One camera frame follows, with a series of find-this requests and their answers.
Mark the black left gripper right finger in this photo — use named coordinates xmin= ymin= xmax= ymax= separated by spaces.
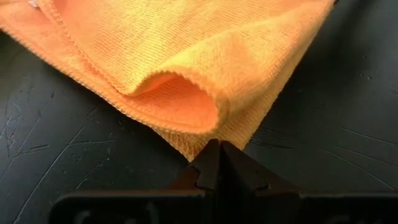
xmin=220 ymin=140 xmax=300 ymax=224

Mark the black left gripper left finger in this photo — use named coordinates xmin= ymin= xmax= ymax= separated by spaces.
xmin=169 ymin=138 xmax=221 ymax=224

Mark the orange microfiber towel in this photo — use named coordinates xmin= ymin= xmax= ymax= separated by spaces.
xmin=0 ymin=0 xmax=337 ymax=162

